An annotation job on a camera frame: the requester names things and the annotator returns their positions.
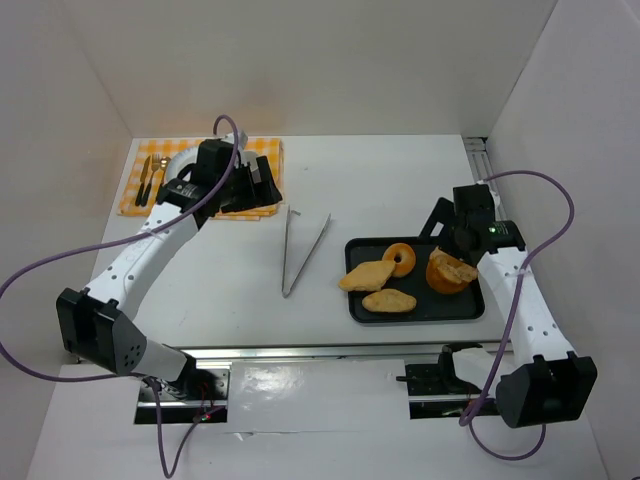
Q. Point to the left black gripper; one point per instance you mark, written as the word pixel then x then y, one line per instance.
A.
pixel 251 185

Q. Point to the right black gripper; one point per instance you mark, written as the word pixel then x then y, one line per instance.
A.
pixel 451 226

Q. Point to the triangular bread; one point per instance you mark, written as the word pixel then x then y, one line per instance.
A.
pixel 368 276

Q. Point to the metal tongs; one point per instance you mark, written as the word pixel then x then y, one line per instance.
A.
pixel 301 239

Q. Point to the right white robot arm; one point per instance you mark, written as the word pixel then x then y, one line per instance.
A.
pixel 536 377

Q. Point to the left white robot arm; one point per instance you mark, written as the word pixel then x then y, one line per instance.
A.
pixel 97 322

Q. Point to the oval bread roll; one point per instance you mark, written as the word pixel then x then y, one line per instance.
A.
pixel 389 301

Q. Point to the tall round brioche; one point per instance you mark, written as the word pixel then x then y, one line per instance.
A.
pixel 448 275

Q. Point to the white plate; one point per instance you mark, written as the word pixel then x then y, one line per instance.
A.
pixel 183 158

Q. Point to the yellow checkered cloth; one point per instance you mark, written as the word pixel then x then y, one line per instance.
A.
pixel 271 147

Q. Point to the ring donut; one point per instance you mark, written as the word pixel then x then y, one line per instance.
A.
pixel 404 259

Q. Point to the black-handled fork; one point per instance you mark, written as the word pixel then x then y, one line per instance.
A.
pixel 155 164

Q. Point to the black-handled knife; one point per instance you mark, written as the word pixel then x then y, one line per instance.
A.
pixel 142 180

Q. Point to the aluminium rail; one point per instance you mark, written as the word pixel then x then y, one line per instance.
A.
pixel 317 352

